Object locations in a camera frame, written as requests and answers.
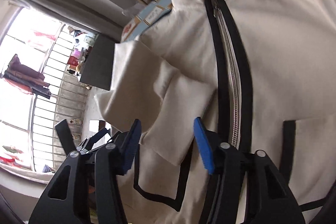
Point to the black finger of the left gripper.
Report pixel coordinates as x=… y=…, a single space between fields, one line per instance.
x=65 y=136
x=87 y=144

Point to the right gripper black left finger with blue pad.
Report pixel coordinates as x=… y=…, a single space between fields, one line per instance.
x=65 y=198

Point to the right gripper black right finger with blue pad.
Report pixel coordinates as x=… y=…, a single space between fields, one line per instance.
x=268 y=199

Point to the cream jacket black trim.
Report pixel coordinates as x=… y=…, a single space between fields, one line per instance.
x=259 y=73

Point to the hanging dark clothes pile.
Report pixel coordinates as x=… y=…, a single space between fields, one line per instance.
x=26 y=79

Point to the metal window railing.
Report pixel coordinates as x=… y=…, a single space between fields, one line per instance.
x=67 y=102

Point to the dark grey cabinet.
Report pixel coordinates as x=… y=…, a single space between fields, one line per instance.
x=97 y=69

